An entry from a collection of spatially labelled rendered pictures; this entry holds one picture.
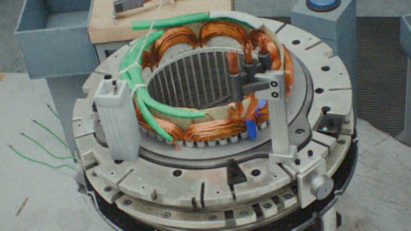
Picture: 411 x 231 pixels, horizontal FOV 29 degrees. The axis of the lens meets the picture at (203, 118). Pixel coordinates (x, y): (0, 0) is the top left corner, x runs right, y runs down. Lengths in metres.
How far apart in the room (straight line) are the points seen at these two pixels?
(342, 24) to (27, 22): 0.46
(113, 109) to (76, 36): 0.35
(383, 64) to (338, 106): 1.81
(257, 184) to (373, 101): 1.76
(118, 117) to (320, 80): 0.24
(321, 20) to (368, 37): 1.68
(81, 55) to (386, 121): 1.47
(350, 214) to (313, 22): 0.28
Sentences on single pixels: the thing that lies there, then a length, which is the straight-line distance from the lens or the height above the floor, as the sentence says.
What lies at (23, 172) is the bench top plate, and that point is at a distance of 1.35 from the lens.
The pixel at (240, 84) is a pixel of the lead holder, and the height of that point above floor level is 1.21.
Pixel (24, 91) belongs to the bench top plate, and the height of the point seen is 0.78.
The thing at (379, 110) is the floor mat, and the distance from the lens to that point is 2.50.
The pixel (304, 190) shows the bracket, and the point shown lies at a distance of 0.82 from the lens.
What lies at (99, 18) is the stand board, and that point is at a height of 1.07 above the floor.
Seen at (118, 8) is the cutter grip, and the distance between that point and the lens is 1.10.
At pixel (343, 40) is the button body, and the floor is 0.98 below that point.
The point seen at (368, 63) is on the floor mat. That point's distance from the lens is 2.68.
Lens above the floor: 1.67
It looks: 41 degrees down
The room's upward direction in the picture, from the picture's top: 10 degrees counter-clockwise
